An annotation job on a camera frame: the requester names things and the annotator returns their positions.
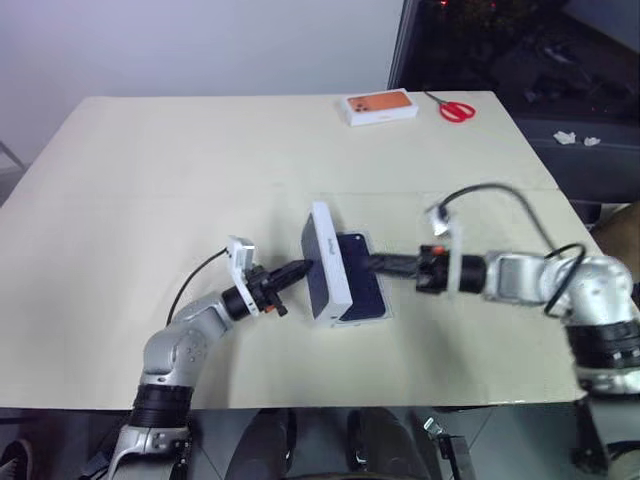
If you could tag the white phone box base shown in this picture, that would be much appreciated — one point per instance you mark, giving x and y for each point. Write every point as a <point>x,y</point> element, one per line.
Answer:
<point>365,323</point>

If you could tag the dark blue smartphone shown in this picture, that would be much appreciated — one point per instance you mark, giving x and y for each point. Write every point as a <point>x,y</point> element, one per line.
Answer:
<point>367,295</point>

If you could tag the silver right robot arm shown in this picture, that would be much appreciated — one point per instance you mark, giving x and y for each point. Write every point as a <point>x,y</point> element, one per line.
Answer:
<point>600,285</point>

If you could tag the black metal bracket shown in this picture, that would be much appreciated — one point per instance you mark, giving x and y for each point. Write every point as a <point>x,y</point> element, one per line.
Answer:
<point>592,440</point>

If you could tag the white phone box lid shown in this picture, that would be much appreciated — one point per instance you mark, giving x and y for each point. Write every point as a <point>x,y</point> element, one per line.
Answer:
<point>330,260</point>

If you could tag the white crumpled paper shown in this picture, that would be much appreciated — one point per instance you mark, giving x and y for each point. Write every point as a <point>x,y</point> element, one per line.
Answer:
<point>591,141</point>
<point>564,137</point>

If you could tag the black sofa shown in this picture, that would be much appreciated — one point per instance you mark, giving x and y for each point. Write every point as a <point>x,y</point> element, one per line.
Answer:
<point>590,160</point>

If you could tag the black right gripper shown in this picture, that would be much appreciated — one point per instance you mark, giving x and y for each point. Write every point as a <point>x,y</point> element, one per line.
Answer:
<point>431,272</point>

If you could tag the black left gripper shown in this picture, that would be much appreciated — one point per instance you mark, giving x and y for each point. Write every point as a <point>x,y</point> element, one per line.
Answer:
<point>265,287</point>

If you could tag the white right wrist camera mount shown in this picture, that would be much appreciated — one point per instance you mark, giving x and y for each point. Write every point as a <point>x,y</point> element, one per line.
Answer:
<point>455,250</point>

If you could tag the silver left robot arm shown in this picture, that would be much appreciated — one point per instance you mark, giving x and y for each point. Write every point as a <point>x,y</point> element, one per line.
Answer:
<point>175,345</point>

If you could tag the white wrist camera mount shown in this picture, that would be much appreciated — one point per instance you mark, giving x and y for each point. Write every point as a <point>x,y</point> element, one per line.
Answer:
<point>240,255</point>
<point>455,250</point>

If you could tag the black shoe white sole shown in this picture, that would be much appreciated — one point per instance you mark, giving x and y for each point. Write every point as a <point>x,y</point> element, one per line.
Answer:
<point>17,460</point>

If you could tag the white box orange phone print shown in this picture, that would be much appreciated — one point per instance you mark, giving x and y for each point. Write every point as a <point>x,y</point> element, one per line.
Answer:
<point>380,107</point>

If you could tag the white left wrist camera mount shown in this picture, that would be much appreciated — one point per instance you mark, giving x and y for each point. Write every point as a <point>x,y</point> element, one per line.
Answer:
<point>240,255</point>

